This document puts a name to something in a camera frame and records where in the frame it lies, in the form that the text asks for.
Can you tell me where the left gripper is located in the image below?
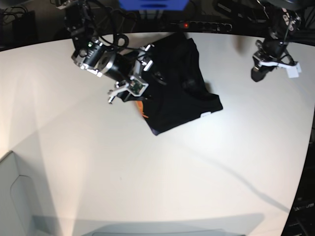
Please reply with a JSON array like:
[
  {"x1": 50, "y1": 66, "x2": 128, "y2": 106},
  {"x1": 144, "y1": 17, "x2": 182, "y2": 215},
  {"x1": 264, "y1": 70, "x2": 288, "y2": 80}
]
[{"x1": 251, "y1": 40, "x2": 299, "y2": 82}]

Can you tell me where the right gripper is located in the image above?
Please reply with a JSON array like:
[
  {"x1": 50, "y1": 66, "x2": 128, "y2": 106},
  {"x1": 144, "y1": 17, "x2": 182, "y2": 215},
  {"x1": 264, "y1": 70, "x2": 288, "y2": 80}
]
[{"x1": 107, "y1": 44, "x2": 167, "y2": 103}]

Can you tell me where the black T-shirt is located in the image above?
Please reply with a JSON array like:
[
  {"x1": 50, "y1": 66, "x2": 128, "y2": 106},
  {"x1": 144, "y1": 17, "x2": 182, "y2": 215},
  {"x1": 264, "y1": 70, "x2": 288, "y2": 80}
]
[{"x1": 136, "y1": 32, "x2": 223, "y2": 136}]

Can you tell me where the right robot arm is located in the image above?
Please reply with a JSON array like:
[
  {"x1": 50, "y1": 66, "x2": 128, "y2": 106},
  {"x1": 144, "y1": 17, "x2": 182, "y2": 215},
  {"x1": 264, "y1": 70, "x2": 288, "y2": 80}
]
[{"x1": 55, "y1": 0, "x2": 166, "y2": 103}]

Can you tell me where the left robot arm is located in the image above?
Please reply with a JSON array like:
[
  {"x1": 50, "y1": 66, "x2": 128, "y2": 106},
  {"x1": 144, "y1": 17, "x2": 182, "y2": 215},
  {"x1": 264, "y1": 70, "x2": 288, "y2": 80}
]
[{"x1": 251, "y1": 0, "x2": 302, "y2": 82}]

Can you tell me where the black power strip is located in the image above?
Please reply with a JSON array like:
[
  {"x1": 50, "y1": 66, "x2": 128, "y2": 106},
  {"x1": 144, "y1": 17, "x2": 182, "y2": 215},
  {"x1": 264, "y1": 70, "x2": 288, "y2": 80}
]
[{"x1": 165, "y1": 21, "x2": 233, "y2": 33}]

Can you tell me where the blue plastic box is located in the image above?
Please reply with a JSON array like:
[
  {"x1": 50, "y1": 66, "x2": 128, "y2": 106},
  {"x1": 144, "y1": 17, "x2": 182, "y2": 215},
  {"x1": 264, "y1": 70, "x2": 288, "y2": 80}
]
[{"x1": 119, "y1": 0, "x2": 189, "y2": 11}]

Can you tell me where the grey monitor edge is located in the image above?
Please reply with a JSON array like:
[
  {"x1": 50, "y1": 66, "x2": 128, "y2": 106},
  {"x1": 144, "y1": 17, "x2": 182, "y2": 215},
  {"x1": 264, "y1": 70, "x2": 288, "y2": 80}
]
[{"x1": 88, "y1": 227, "x2": 254, "y2": 236}]

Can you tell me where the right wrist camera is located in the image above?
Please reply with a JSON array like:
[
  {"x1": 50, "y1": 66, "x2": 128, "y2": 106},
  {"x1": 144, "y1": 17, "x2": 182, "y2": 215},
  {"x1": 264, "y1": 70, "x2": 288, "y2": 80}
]
[{"x1": 128, "y1": 76, "x2": 149, "y2": 97}]

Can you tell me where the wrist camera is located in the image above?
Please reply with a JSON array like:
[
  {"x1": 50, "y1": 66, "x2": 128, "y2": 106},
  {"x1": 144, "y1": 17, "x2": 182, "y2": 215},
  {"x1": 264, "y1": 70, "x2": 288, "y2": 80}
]
[
  {"x1": 286, "y1": 63, "x2": 302, "y2": 78},
  {"x1": 128, "y1": 76, "x2": 149, "y2": 97}
]

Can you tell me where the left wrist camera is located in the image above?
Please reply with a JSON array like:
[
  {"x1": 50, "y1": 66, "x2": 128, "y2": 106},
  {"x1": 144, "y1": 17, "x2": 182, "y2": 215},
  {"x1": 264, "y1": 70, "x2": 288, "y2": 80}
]
[{"x1": 286, "y1": 63, "x2": 302, "y2": 78}]

